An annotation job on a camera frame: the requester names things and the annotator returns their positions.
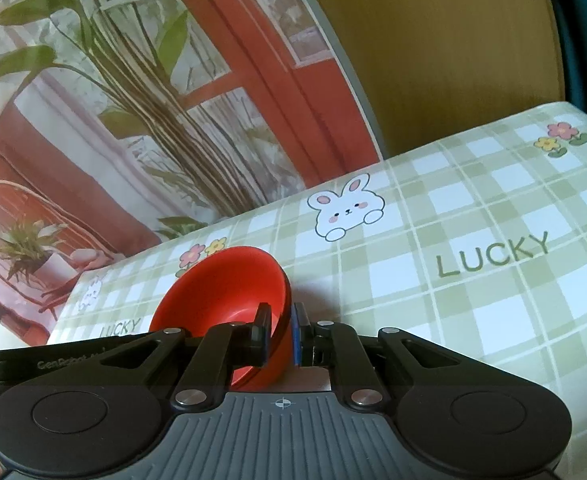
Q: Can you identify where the red bowl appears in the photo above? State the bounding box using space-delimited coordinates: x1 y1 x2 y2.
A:
150 246 292 391

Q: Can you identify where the green plaid bunny tablecloth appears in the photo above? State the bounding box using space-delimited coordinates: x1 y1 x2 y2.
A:
50 102 587 479

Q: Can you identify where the printed room scene backdrop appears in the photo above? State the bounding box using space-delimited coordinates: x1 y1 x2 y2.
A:
0 0 382 348

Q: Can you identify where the wooden wall panel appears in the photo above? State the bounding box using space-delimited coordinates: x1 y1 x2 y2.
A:
317 0 565 155

